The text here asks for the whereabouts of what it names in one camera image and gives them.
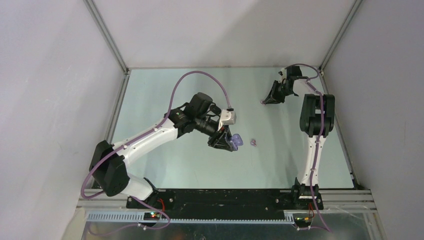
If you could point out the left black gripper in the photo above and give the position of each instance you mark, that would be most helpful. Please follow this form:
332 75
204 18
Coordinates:
218 140

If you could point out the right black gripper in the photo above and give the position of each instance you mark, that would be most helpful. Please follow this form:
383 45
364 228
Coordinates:
273 97

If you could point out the purple earbud charging case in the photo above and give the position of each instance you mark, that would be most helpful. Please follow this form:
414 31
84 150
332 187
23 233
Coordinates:
236 141

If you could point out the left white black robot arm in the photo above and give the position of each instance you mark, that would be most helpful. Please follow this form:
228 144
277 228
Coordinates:
110 162

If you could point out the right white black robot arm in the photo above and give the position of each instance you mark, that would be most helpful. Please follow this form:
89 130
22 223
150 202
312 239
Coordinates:
316 121

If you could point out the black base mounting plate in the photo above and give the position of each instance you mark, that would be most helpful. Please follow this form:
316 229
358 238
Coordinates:
229 204

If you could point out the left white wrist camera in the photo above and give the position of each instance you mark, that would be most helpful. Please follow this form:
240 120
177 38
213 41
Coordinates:
227 117

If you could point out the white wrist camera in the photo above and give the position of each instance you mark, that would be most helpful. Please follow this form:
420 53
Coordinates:
283 75
227 117

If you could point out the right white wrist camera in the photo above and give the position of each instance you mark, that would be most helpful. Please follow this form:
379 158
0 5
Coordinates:
283 75

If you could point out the right aluminium corner post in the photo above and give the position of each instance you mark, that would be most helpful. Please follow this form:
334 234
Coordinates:
341 33

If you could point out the aluminium corner post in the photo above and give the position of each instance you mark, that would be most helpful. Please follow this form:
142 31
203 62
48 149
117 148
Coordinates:
106 34
341 33

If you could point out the aluminium frame rail front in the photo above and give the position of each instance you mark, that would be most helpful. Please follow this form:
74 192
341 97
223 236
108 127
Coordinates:
334 201

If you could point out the left aluminium corner post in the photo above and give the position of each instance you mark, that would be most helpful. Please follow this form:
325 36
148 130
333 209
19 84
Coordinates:
106 34

